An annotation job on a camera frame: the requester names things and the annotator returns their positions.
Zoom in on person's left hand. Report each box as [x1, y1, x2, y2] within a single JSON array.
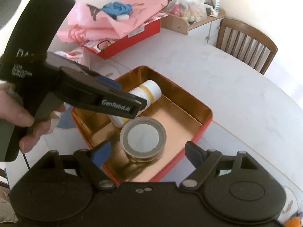
[[1, 81, 52, 153]]

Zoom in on white yellow-labelled bottle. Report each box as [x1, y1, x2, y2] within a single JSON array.
[[108, 80, 162, 128]]

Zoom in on orange white snack packet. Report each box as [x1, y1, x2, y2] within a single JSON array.
[[54, 47, 88, 66]]

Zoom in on red gold-lined tin box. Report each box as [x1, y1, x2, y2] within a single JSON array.
[[71, 66, 213, 183]]

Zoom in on large red cardboard box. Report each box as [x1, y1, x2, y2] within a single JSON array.
[[83, 12, 168, 59]]

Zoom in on round clear-lid tin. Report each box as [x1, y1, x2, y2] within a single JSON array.
[[120, 117, 167, 162]]

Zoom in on blue cloth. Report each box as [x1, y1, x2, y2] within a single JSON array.
[[100, 2, 133, 18]]

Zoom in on white wooden side cabinet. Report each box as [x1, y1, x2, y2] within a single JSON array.
[[161, 9, 226, 46]]

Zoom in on clear plastic bag of items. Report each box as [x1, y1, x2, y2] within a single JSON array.
[[164, 0, 218, 24]]

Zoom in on brown wooden chair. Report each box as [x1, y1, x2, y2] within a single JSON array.
[[216, 19, 278, 75]]

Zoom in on white tube on cabinet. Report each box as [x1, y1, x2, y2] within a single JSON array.
[[214, 0, 220, 16]]

